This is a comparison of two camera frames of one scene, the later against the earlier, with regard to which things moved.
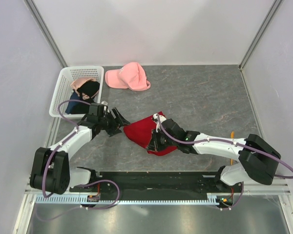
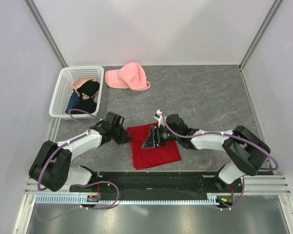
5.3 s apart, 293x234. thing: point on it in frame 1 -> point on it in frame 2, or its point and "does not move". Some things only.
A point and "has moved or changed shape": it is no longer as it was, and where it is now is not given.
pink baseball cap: (131, 75) does not move
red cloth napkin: (140, 132) has moved or changed shape
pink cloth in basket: (78, 82) does not move
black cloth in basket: (85, 91) does not move
